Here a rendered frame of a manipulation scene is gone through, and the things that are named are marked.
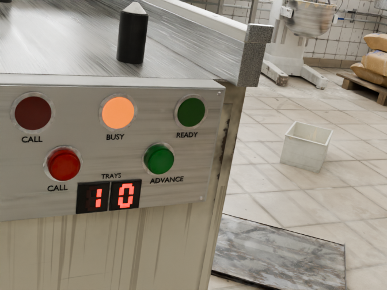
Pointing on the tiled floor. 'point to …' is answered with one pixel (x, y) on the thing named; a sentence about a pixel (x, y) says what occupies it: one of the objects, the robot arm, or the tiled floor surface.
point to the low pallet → (355, 81)
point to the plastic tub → (306, 146)
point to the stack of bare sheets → (277, 257)
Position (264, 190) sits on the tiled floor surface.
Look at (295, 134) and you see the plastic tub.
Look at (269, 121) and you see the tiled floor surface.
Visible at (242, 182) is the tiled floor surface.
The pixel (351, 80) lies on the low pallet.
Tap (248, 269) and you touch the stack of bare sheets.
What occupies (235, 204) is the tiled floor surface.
